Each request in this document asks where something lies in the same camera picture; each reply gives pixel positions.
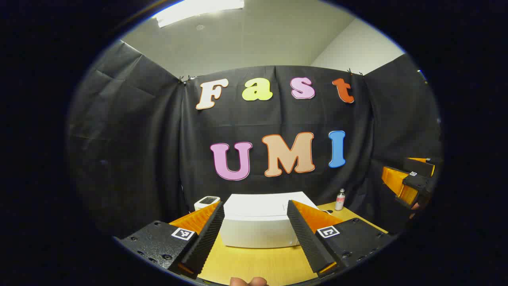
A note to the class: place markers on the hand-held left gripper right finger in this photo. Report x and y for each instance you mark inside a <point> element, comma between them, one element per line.
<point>307,242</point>

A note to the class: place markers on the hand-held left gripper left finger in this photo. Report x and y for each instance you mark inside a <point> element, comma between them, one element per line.
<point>206,242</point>

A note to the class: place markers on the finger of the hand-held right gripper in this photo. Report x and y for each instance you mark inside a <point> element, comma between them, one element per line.
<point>418,167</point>
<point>414,182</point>

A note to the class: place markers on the white microwave oven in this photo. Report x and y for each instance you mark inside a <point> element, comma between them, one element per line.
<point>258,230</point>

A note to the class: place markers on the white device with dark screen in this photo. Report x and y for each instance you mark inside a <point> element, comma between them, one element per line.
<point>206,201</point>

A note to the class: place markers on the small clear bottle pink label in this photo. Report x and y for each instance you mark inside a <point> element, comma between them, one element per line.
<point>340,200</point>

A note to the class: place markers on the ceiling light panel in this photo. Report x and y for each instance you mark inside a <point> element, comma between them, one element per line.
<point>194,10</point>

